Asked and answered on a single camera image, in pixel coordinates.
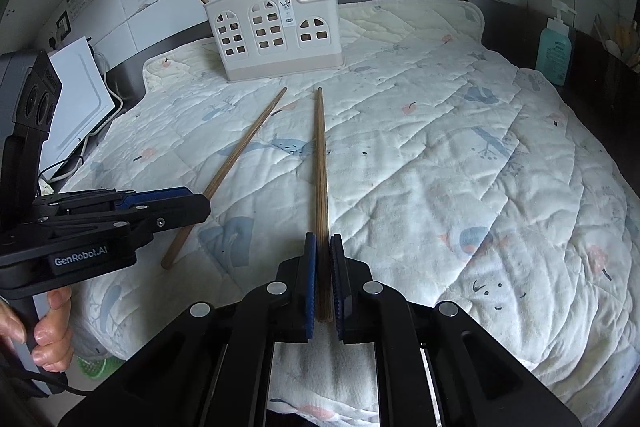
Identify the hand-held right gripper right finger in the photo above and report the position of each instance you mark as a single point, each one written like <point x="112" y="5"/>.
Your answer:
<point x="338" y="287"/>

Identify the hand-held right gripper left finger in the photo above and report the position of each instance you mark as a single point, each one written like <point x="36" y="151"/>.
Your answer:
<point x="310" y="287"/>

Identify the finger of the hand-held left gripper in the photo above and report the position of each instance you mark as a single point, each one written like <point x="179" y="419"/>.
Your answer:
<point x="155" y="197"/>
<point x="180" y="212"/>

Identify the beige plastic utensil holder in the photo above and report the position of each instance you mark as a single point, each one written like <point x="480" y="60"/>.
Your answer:
<point x="285" y="64"/>

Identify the person's left hand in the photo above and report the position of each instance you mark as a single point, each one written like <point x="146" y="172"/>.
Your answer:
<point x="55" y="337"/>

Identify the white microwave oven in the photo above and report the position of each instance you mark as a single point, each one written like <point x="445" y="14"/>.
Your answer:
<point x="75" y="107"/>

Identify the white printed quilted mat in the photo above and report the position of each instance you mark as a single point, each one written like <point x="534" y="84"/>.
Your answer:
<point x="425" y="157"/>

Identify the green mesh basket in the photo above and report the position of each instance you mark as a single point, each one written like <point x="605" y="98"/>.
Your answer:
<point x="97" y="367"/>

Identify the teal soap pump bottle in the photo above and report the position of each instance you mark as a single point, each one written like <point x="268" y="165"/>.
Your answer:
<point x="552" y="52"/>

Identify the utensil pot with spoons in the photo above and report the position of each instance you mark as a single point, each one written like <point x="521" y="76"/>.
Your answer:
<point x="622" y="42"/>

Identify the black wall socket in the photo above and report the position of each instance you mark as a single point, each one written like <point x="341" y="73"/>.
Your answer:
<point x="62" y="24"/>

